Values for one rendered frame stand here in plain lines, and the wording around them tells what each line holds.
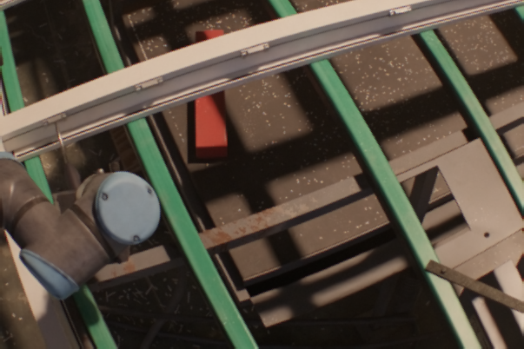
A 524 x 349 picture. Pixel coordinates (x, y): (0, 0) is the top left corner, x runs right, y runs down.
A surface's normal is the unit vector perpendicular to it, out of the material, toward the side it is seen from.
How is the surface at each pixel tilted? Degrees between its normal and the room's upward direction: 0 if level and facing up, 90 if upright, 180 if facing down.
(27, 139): 90
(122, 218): 38
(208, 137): 0
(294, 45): 90
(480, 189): 0
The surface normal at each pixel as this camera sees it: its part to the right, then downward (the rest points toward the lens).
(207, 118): 0.00, -0.58
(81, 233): 0.18, -0.29
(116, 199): 0.45, -0.09
